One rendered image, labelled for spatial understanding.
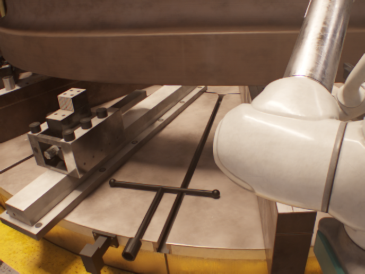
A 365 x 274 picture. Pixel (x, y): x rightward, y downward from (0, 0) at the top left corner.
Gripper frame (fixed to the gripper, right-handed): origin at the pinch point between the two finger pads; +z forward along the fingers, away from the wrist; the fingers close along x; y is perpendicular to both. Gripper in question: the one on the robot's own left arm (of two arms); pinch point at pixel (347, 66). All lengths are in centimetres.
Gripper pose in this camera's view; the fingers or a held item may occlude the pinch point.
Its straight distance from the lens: 169.7
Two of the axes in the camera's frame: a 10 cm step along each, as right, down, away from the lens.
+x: -9.9, 1.0, -0.5
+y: -0.6, -8.6, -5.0
